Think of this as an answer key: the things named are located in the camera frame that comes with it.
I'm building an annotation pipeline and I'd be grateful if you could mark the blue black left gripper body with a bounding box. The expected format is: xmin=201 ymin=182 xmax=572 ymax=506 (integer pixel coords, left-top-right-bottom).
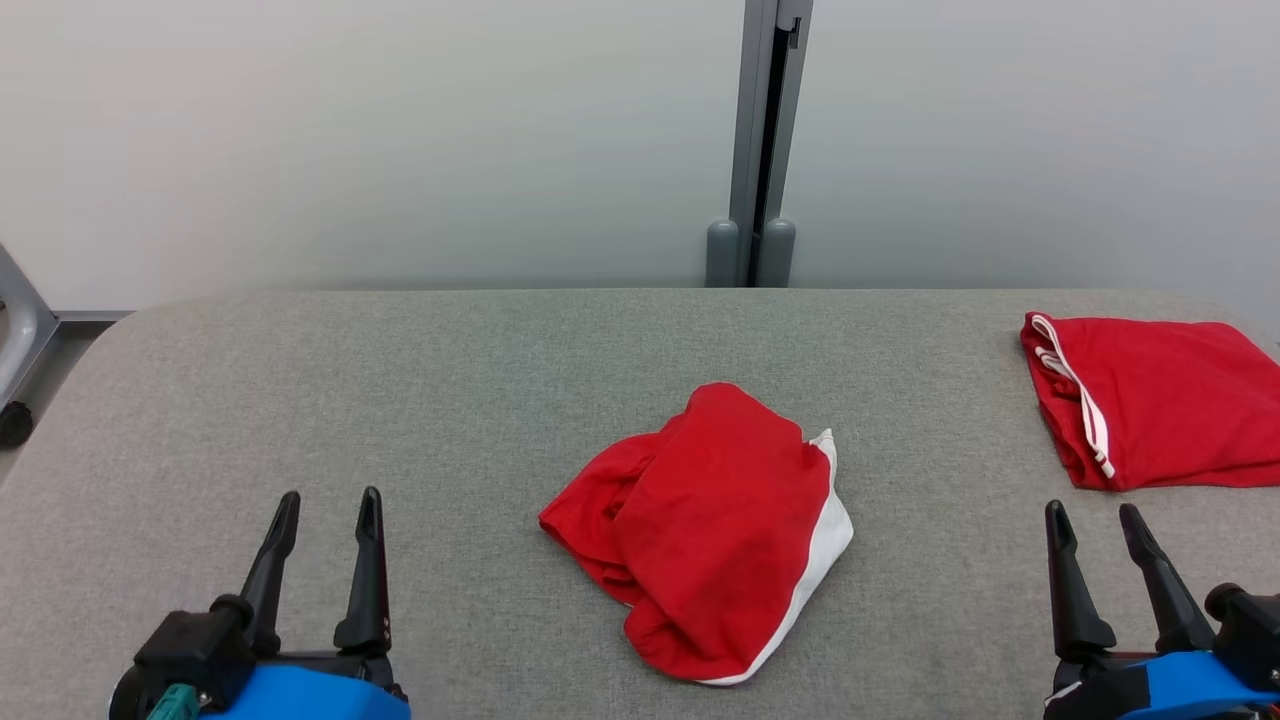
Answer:
xmin=196 ymin=648 xmax=412 ymax=720

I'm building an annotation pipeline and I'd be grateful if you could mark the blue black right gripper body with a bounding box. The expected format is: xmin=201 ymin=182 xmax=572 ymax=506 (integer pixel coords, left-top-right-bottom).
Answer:
xmin=1042 ymin=648 xmax=1280 ymax=720

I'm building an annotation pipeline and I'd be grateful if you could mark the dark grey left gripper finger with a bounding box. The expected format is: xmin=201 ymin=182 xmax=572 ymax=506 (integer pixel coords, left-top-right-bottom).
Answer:
xmin=332 ymin=486 xmax=392 ymax=659
xmin=238 ymin=490 xmax=302 ymax=658

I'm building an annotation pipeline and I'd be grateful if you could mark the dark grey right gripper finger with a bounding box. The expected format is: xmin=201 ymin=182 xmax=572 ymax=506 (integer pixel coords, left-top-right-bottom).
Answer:
xmin=1044 ymin=500 xmax=1119 ymax=663
xmin=1118 ymin=502 xmax=1217 ymax=655

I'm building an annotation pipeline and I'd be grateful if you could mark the red jersey with white sleeves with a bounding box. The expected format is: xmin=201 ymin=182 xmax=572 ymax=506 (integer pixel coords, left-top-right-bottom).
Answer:
xmin=1020 ymin=312 xmax=1280 ymax=493

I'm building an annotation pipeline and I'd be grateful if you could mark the grey fabric sofa seat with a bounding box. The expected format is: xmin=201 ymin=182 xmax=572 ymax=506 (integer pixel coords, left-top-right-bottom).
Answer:
xmin=0 ymin=288 xmax=1280 ymax=720

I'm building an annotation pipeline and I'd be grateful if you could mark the teal left cable connector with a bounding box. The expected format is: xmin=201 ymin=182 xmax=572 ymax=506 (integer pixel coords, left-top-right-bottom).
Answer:
xmin=146 ymin=684 xmax=198 ymax=720

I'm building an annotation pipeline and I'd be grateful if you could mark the grey metal frame with wheel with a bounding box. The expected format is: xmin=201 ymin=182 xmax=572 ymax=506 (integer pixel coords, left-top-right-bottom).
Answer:
xmin=0 ymin=244 xmax=63 ymax=450

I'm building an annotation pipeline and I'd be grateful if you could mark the grey cylinder post bumper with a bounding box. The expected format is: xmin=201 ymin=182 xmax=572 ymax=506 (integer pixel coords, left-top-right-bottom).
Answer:
xmin=757 ymin=217 xmax=798 ymax=289
xmin=706 ymin=220 xmax=741 ymax=289

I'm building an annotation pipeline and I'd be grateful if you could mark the grey metal door post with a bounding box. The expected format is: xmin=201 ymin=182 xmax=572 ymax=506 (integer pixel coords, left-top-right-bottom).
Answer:
xmin=728 ymin=0 xmax=815 ymax=289

